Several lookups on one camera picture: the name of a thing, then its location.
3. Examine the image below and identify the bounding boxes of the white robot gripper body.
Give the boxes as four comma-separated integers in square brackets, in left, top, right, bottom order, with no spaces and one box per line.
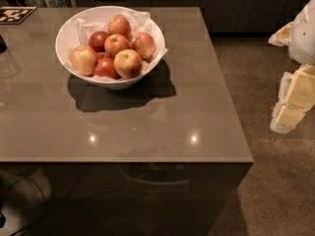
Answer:
[288,0,315,65]

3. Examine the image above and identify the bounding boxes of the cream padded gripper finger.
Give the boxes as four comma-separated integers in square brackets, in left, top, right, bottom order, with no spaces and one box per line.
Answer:
[268,22,292,47]
[270,65,315,134]

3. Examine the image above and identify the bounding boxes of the red-yellow apple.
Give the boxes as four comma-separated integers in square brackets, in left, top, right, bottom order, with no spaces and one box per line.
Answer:
[104,34,130,58]
[114,49,143,80]
[131,32,157,59]
[107,15,131,38]

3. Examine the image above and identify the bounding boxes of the white paper bowl liner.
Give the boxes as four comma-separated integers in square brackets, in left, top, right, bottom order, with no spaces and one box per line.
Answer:
[64,9,169,83]

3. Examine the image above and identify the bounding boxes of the front dark red apple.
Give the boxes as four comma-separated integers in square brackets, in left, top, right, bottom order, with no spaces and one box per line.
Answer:
[94,58,120,80]

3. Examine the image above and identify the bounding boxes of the small hidden red apple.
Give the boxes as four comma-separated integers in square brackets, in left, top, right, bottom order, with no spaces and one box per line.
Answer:
[96,52,110,61]

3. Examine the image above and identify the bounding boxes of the dark red back-left apple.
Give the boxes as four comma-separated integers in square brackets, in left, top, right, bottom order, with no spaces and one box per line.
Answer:
[89,30,109,52]

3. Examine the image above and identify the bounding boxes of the left yellow-red apple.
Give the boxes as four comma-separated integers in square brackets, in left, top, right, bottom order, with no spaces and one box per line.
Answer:
[70,45,98,76]

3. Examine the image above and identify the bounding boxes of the white ceramic bowl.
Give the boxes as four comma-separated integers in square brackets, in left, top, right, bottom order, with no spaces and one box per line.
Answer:
[54,5,166,90]

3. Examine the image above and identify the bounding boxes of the dark kitchen cabinets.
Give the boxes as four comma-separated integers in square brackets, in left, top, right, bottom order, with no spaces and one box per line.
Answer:
[71,0,315,34]

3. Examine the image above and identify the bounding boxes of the black white marker tag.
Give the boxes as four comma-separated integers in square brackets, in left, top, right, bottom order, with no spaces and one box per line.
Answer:
[0,6,36,25]

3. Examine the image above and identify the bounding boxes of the dark object at left edge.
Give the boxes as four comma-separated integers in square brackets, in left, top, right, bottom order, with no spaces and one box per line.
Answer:
[0,34,7,53]

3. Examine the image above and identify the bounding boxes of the black cable under table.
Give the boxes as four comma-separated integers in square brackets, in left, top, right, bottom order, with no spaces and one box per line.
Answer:
[0,177,50,236]

